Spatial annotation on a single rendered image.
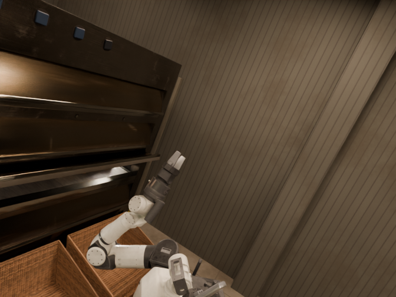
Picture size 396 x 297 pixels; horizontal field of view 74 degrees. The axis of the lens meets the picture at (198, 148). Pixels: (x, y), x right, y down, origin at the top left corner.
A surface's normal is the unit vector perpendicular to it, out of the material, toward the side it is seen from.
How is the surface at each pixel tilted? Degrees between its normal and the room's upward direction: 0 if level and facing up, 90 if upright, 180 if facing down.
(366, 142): 90
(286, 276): 90
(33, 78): 70
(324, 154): 90
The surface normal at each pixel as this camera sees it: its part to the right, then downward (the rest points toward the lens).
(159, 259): -0.06, -0.79
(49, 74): 0.90, 0.11
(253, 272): -0.37, 0.09
